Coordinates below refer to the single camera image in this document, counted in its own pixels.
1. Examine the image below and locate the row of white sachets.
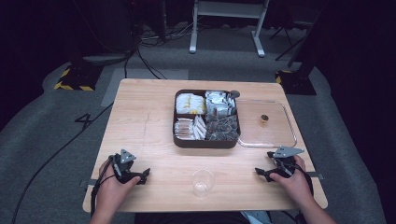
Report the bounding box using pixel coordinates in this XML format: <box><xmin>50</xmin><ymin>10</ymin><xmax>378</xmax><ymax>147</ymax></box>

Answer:
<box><xmin>192</xmin><ymin>115</ymin><xmax>207</xmax><ymax>141</ymax></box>

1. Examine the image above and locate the pile of clear stick packets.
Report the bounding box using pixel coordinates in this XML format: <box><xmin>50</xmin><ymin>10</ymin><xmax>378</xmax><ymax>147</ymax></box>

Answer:
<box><xmin>174</xmin><ymin>117</ymin><xmax>196</xmax><ymax>141</ymax></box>

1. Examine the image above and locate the black tripod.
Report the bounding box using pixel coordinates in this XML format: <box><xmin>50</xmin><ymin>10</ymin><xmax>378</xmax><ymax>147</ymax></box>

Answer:
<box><xmin>268</xmin><ymin>23</ymin><xmax>313</xmax><ymax>63</ymax></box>

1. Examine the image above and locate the pile of dark grey packets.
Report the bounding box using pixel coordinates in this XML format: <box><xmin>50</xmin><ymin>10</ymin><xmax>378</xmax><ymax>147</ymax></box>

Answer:
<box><xmin>205</xmin><ymin>114</ymin><xmax>240</xmax><ymax>142</ymax></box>

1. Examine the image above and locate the pile of silver packets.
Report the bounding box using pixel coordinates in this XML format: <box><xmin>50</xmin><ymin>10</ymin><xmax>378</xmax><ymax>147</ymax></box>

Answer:
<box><xmin>205</xmin><ymin>90</ymin><xmax>237</xmax><ymax>119</ymax></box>

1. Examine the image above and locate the grey tape strip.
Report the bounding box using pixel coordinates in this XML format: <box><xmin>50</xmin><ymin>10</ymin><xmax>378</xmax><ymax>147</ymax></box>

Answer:
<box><xmin>79</xmin><ymin>178</ymin><xmax>98</xmax><ymax>189</ymax></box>
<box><xmin>305</xmin><ymin>171</ymin><xmax>325</xmax><ymax>180</ymax></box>

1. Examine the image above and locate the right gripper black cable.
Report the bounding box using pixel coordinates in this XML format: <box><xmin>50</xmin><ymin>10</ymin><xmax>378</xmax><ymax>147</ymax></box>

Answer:
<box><xmin>293</xmin><ymin>162</ymin><xmax>315</xmax><ymax>200</ymax></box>

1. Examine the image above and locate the clear plastic lid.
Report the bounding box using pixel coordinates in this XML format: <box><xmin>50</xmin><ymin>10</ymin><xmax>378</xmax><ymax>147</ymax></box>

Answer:
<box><xmin>235</xmin><ymin>98</ymin><xmax>298</xmax><ymax>149</ymax></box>

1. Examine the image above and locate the person's left hand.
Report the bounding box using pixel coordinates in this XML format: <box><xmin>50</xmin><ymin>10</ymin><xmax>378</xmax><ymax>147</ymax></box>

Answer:
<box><xmin>96</xmin><ymin>158</ymin><xmax>142</xmax><ymax>217</ymax></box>

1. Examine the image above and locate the clear plastic cup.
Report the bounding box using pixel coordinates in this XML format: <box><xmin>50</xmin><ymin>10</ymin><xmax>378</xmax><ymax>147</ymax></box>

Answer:
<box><xmin>191</xmin><ymin>168</ymin><xmax>216</xmax><ymax>199</ymax></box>

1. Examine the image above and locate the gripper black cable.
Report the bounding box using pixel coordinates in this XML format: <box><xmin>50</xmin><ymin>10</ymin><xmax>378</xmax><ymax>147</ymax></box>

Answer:
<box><xmin>293</xmin><ymin>162</ymin><xmax>315</xmax><ymax>200</ymax></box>
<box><xmin>90</xmin><ymin>154</ymin><xmax>117</xmax><ymax>217</ymax></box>

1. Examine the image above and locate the pile of white yellow packets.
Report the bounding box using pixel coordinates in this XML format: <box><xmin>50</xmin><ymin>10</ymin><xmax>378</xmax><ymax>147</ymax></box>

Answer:
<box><xmin>176</xmin><ymin>92</ymin><xmax>206</xmax><ymax>115</ymax></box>

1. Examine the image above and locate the white metal desk frame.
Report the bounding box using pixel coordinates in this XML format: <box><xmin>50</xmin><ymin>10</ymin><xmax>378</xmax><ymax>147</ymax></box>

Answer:
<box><xmin>189</xmin><ymin>0</ymin><xmax>271</xmax><ymax>59</ymax></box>

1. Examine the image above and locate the black yellow striped stand base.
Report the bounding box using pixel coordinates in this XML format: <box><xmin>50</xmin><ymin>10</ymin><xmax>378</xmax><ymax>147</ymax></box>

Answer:
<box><xmin>275</xmin><ymin>69</ymin><xmax>318</xmax><ymax>96</ymax></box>
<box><xmin>53</xmin><ymin>63</ymin><xmax>105</xmax><ymax>92</ymax></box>

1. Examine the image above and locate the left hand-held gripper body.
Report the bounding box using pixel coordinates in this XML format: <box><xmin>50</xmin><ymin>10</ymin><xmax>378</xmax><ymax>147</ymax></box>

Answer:
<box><xmin>111</xmin><ymin>148</ymin><xmax>143</xmax><ymax>185</ymax></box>

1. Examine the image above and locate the light blue cloth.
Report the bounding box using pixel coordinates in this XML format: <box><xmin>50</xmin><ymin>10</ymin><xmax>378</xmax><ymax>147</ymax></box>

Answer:
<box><xmin>240</xmin><ymin>210</ymin><xmax>273</xmax><ymax>224</ymax></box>

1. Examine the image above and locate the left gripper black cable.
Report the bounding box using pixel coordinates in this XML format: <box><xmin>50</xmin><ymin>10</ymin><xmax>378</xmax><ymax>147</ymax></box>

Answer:
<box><xmin>90</xmin><ymin>154</ymin><xmax>117</xmax><ymax>217</ymax></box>

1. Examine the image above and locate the person's right hand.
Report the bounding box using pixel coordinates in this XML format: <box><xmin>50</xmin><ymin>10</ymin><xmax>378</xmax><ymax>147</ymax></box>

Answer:
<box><xmin>269</xmin><ymin>154</ymin><xmax>315</xmax><ymax>208</ymax></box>

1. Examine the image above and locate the long black floor cable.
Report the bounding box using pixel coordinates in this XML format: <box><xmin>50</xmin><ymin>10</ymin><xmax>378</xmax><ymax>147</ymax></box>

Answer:
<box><xmin>10</xmin><ymin>102</ymin><xmax>114</xmax><ymax>224</ymax></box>

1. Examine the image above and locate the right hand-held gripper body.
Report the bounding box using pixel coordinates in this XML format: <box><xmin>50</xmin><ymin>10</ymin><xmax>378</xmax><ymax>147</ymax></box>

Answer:
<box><xmin>266</xmin><ymin>146</ymin><xmax>305</xmax><ymax>179</ymax></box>

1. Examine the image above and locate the brown divided tray box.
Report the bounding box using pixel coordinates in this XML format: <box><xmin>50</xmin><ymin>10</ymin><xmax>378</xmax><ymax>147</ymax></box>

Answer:
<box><xmin>172</xmin><ymin>89</ymin><xmax>242</xmax><ymax>149</ymax></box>

